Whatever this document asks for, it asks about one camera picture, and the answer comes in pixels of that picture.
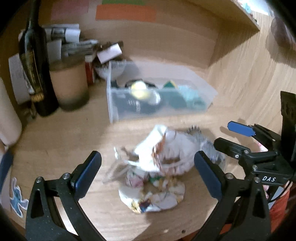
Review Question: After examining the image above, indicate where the white printed drawstring bag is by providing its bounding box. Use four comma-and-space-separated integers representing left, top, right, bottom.
103, 125, 226, 213

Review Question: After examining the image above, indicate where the teal knitted cloth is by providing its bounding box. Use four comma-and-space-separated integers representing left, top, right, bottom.
179, 85, 207, 111

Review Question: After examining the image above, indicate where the black strap with buckle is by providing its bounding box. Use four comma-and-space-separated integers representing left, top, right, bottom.
115, 79, 160, 115

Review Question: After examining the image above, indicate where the yellow round soft ball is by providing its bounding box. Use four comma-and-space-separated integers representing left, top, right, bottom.
130, 80, 151, 100

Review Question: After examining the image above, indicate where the blue cartoon sticker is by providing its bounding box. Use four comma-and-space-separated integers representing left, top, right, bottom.
10, 177, 29, 218

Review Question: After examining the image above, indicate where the clear plastic storage bin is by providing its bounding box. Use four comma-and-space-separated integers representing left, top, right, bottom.
106, 61, 218, 123

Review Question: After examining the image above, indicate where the brown candle jar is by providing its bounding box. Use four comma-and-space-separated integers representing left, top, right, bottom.
50, 57, 89, 111

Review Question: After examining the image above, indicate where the red box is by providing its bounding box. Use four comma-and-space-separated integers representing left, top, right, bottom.
85, 62, 95, 86

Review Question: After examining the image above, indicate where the bowl of coins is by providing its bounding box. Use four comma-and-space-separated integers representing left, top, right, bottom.
94, 60, 126, 80

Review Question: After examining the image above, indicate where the white small cardboard box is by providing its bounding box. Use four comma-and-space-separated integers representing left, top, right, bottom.
97, 43, 122, 64

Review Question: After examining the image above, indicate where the dark wine bottle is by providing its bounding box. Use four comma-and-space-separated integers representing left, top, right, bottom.
18, 1, 59, 117

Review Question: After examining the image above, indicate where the orange paper sticker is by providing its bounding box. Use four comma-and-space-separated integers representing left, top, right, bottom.
95, 4, 157, 23

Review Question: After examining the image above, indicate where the stack of papers and magazines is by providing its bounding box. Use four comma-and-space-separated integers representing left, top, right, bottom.
42, 24, 99, 62

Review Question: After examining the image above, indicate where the green paper sticker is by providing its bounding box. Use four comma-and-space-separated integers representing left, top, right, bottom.
102, 0, 145, 6

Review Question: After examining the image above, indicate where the pink paper sticker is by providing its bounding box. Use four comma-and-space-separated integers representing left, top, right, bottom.
51, 0, 89, 20

